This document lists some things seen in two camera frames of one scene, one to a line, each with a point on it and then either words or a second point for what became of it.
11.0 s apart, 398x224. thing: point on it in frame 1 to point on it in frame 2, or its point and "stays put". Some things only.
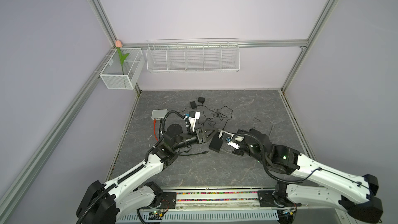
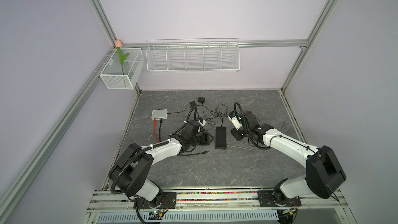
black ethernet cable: [202, 153] stays put
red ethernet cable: [154, 127] stays put
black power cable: [225, 106] to [203, 110]
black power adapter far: [201, 99] stays put
